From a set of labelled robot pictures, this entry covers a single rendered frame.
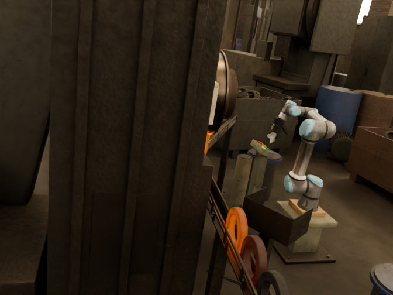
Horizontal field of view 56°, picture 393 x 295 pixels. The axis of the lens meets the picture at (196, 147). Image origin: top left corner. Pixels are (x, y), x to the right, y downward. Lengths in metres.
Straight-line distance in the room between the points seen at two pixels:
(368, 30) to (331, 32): 1.63
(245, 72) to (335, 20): 1.57
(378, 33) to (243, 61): 2.24
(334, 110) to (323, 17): 1.23
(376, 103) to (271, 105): 1.68
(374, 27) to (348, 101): 2.00
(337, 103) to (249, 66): 1.59
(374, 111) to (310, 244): 3.16
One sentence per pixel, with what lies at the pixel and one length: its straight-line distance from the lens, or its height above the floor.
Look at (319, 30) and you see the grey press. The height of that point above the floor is 1.60.
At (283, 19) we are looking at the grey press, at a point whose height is 1.70.
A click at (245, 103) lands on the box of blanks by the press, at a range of 4.33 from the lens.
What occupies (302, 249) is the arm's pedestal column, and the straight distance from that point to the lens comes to 2.87.
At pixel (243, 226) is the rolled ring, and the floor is 0.75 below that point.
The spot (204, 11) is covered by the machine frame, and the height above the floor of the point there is 1.51.
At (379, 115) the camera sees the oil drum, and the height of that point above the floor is 0.63.
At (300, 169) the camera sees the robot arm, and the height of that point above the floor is 0.64.
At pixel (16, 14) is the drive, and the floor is 1.37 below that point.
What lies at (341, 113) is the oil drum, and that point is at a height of 0.59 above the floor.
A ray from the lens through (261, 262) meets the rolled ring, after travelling 1.36.
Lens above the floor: 1.46
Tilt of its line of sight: 18 degrees down
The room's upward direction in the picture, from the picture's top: 8 degrees clockwise
